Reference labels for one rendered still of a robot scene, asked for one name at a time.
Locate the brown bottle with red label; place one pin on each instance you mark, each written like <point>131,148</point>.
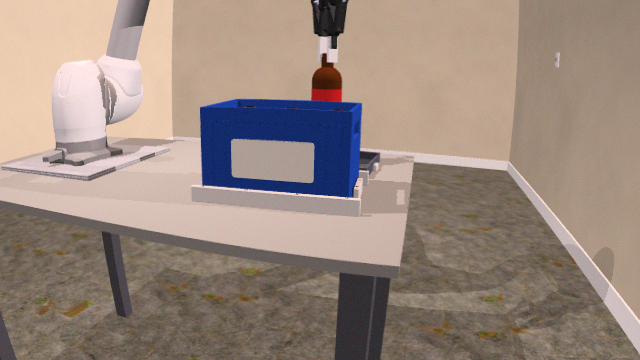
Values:
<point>326,82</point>

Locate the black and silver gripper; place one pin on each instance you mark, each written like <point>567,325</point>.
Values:
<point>328,39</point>

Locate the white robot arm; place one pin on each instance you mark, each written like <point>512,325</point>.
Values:
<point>84,103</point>

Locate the blue plastic crate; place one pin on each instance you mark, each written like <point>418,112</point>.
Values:
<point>309,150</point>

